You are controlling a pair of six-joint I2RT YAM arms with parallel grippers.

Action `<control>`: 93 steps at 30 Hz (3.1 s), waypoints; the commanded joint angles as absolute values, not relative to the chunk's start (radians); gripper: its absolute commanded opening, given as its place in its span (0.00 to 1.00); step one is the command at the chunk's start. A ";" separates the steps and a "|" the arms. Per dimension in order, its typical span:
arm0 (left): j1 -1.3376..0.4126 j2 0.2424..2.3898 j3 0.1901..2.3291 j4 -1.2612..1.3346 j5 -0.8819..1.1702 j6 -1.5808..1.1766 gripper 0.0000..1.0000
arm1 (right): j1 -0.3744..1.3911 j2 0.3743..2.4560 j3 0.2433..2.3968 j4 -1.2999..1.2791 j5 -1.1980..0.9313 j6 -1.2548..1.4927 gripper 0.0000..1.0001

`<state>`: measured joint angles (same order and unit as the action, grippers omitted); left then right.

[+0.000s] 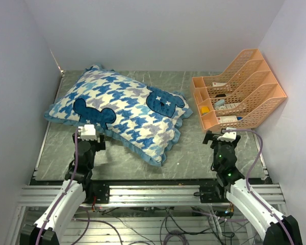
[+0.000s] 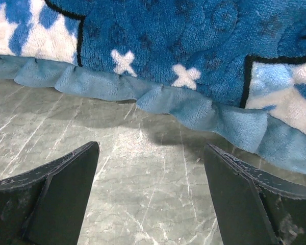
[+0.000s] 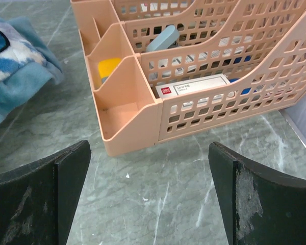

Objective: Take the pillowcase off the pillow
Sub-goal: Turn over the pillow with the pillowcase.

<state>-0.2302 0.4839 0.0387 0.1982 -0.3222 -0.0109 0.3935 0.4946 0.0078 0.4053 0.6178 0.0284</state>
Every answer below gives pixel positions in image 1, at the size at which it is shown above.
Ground blue houndstooth bear pillowcase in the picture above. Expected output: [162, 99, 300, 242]
[44, 65, 193, 166]

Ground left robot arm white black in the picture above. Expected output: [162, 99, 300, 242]
[19, 125, 105, 244]

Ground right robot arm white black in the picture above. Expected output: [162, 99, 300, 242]
[203, 128, 302, 244]

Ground white red box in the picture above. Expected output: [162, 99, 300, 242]
[217, 116, 238, 124]

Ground yellow object in organizer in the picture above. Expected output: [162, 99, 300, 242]
[200, 106, 210, 115]

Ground light blue stapler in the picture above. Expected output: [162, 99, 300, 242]
[214, 99, 225, 108]

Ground orange plastic file organizer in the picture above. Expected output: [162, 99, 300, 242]
[190, 48, 287, 132]

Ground white box in back slot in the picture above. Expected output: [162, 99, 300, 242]
[212, 82, 226, 87]

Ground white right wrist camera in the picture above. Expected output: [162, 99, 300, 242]
[217, 127, 237, 142]

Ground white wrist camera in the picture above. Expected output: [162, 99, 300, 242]
[78, 125, 97, 140]
[217, 127, 237, 142]

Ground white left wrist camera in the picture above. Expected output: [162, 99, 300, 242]
[78, 125, 97, 140]

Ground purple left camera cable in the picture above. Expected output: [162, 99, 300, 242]
[35, 127, 82, 245]

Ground aluminium rail frame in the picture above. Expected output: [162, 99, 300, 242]
[17, 184, 286, 207]

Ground loose cables under frame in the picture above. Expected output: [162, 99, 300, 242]
[73, 205, 266, 245]

